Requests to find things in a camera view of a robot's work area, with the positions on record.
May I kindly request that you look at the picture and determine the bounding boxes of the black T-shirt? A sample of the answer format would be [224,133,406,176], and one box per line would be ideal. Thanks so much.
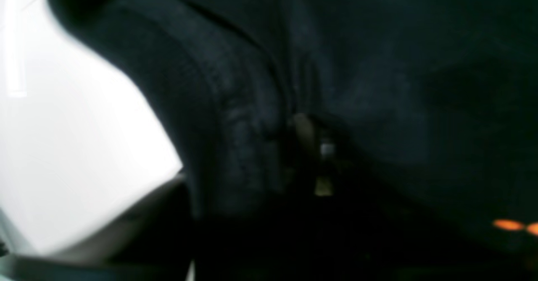
[48,0,537,281]

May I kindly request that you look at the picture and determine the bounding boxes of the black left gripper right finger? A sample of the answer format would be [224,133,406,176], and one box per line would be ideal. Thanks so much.
[292,114,348,198]

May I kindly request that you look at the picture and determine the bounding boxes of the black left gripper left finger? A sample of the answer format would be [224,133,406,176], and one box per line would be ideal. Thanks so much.
[1,172,194,281]

